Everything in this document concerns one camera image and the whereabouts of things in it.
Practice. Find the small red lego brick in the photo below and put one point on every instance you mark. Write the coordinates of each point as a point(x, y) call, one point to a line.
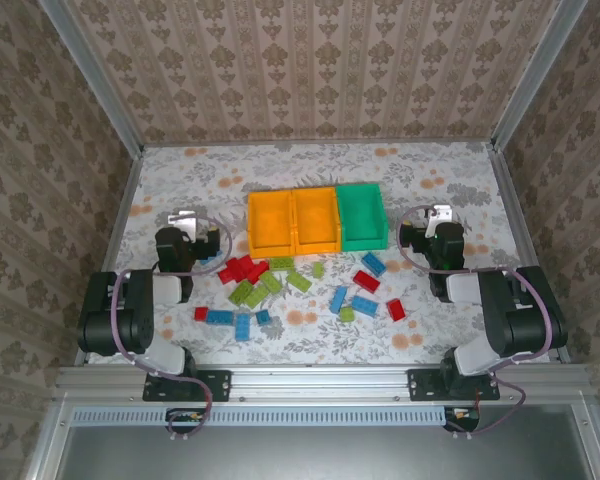
point(201, 314)

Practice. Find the small blue lego brick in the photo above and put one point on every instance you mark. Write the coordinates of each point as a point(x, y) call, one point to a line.
point(263, 316)

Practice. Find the small green lego brick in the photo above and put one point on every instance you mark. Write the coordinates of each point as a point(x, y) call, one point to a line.
point(347, 314)
point(318, 269)

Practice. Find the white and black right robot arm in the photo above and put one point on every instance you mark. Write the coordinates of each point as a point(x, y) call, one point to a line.
point(530, 320)

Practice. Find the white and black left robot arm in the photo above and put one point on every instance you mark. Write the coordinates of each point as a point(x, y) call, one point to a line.
point(95, 320)

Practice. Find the green plastic bin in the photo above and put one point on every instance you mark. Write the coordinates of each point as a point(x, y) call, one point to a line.
point(362, 215)

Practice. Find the orange plastic bin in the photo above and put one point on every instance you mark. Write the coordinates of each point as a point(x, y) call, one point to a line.
point(316, 215)
point(270, 220)

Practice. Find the floral patterned table cover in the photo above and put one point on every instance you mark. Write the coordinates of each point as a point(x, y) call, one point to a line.
point(330, 345)

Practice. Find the black connector box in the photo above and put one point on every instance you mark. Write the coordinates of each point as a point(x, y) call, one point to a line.
point(185, 417)
point(462, 415)

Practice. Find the grey metal panel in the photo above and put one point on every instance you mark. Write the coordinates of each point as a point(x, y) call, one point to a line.
point(330, 455)

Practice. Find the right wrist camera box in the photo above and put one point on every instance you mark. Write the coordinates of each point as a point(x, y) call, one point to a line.
point(442, 212)

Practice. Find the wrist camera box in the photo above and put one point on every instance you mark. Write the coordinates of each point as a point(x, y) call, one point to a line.
point(182, 220)
point(442, 212)

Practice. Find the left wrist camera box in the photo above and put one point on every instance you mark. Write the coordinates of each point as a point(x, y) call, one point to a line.
point(182, 220)

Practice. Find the aluminium table side rail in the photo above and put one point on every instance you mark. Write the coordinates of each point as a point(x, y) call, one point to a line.
point(111, 255)
point(527, 255)

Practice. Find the aluminium table back rail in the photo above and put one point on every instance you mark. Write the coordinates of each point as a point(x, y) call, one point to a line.
point(315, 144)

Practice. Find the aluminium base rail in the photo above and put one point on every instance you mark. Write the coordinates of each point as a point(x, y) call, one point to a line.
point(320, 382)

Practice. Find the aluminium frame post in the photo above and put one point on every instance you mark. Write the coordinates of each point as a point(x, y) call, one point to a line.
point(540, 75)
point(95, 80)

